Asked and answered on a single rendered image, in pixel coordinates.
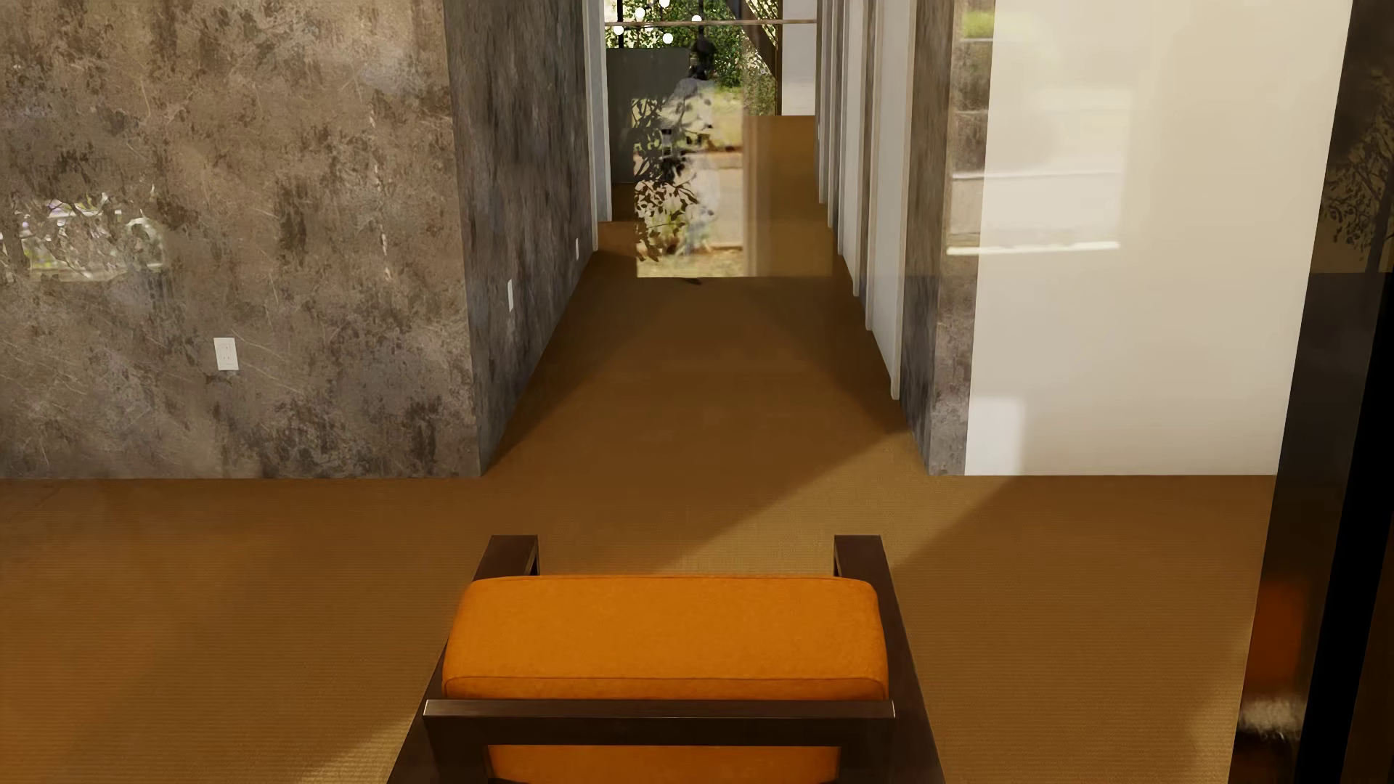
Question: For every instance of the orange armchair cushion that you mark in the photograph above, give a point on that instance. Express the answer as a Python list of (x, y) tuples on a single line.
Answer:
[(664, 637)]

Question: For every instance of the white humanoid robot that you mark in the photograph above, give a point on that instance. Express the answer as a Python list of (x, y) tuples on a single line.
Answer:
[(690, 163)]

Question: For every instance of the dark glossy door panel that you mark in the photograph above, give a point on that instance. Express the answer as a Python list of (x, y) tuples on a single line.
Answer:
[(1323, 457)]

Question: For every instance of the dark wooden armchair frame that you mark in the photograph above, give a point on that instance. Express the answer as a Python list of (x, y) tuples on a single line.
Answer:
[(871, 610)]

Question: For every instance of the white wall outlet plate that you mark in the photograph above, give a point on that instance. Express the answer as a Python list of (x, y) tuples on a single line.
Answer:
[(226, 354)]

